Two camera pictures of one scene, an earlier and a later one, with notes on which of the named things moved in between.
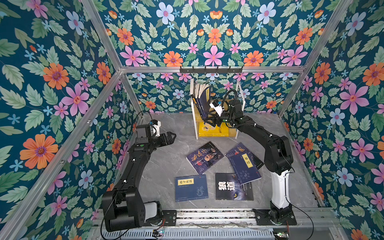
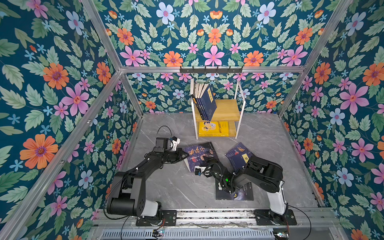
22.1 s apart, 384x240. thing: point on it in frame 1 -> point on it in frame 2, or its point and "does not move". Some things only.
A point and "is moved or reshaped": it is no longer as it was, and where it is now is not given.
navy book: x=245 y=166 does not move
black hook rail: x=210 y=69 does not move
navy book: x=190 y=187 -> x=208 y=102
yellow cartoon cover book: x=207 y=130 does not move
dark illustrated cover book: x=204 y=157 is moved or reshaped
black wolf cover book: x=228 y=187 does not move
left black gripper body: x=162 y=142 -> x=173 y=156
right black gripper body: x=225 y=118 -> x=212 y=172
